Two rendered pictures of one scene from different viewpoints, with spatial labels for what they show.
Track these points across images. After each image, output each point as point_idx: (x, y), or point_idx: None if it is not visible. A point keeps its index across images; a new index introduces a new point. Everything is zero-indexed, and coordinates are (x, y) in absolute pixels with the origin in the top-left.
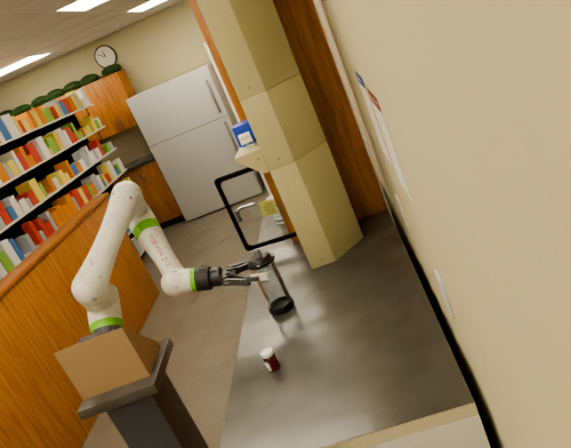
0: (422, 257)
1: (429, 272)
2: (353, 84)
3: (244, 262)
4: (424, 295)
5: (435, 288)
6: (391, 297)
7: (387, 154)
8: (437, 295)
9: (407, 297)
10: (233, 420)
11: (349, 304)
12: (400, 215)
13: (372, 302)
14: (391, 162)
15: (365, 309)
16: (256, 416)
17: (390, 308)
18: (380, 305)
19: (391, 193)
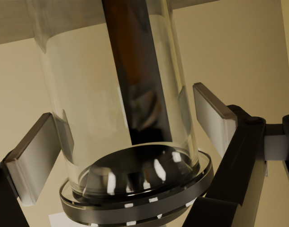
0: (45, 89)
1: (24, 80)
2: (271, 226)
3: None
4: (23, 39)
5: (9, 65)
6: (29, 27)
7: (63, 222)
8: (16, 45)
9: (23, 34)
10: None
11: (22, 3)
12: (221, 39)
13: (19, 19)
14: (43, 222)
15: None
16: None
17: None
18: (7, 25)
19: (257, 60)
